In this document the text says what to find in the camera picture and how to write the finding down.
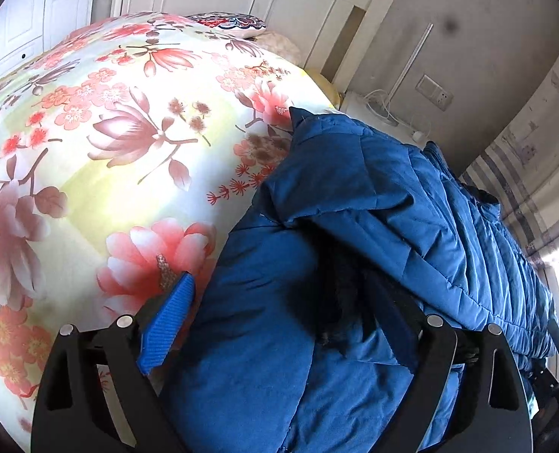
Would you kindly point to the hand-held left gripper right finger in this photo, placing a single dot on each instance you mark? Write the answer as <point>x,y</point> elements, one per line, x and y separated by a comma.
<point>397,330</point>

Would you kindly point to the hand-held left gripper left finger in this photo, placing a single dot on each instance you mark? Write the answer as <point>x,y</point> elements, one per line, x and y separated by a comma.
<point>166,323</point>

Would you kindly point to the blue quilted jacket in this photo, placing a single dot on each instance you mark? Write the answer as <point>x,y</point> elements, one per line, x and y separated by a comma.
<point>355,188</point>

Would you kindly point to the floral bed sheet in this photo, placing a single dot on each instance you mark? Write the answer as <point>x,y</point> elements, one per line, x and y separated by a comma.
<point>119,174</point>

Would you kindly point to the striped curtain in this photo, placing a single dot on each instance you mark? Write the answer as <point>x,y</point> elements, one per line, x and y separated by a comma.
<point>529,165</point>

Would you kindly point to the white nightstand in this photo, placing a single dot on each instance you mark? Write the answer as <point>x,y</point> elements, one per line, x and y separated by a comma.
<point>362,106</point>

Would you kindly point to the yellow pillow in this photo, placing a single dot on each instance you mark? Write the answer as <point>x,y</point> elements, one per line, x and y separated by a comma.
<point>327,88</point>

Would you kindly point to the pale round cushion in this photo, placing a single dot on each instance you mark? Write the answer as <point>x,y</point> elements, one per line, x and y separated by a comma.
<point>282,47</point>

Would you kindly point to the patterned pillow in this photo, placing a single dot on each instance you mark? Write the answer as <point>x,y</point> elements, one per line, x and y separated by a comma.
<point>232,24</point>

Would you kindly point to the wall socket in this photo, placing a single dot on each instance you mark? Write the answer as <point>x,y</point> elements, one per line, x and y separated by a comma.
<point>433,92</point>

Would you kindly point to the white wall conduit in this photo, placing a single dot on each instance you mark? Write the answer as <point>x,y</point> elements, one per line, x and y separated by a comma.
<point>410,63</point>

